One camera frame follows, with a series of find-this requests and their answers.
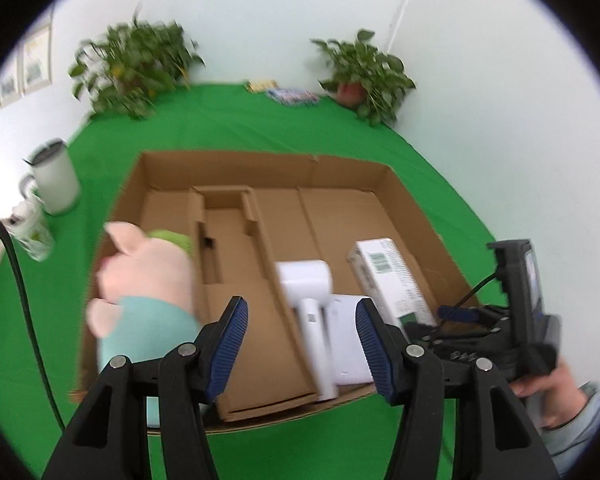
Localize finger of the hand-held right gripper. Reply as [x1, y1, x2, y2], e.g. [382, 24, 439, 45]
[437, 304, 506, 332]
[404, 322, 481, 358]

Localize leaf print paper cup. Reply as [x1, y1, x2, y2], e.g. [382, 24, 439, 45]
[7, 195, 56, 262]

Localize green tablecloth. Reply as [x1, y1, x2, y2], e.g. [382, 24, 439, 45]
[0, 82, 511, 480]

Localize white wall conduit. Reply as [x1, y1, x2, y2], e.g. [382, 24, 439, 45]
[387, 0, 423, 56]

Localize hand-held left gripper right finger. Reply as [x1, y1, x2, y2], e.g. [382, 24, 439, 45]
[355, 297, 563, 480]

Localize person's right forearm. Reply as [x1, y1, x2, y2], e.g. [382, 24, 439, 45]
[540, 382, 600, 476]

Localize framed wall picture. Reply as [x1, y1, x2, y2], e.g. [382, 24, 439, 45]
[21, 25, 53, 96]
[0, 55, 22, 108]

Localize narrow brown cardboard box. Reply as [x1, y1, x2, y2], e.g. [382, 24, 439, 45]
[190, 186, 338, 422]

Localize pink and teal plush pig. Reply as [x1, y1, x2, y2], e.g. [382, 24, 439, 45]
[87, 221, 203, 428]

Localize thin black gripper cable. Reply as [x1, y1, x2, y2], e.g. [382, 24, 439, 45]
[447, 266, 503, 311]

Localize white and green carton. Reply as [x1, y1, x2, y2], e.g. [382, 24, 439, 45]
[346, 237, 438, 331]

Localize white handheld fan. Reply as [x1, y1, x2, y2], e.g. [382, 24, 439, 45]
[275, 259, 340, 402]

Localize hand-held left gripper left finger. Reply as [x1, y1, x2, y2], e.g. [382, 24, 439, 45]
[40, 296, 249, 480]

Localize small plant in red pot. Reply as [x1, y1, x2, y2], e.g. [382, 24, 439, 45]
[310, 29, 417, 127]

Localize white mug with lid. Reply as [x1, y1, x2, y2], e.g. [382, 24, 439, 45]
[19, 137, 82, 216]

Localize large leafy potted plant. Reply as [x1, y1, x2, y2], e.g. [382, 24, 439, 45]
[69, 10, 206, 121]

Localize small packets at table back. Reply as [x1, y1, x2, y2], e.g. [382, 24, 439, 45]
[266, 87, 320, 106]

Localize white device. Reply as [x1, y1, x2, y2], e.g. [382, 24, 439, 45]
[327, 294, 376, 386]

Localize large printed cardboard box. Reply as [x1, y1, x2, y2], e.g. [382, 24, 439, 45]
[70, 150, 481, 433]

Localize person's right hand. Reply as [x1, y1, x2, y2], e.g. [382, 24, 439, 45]
[510, 360, 588, 428]

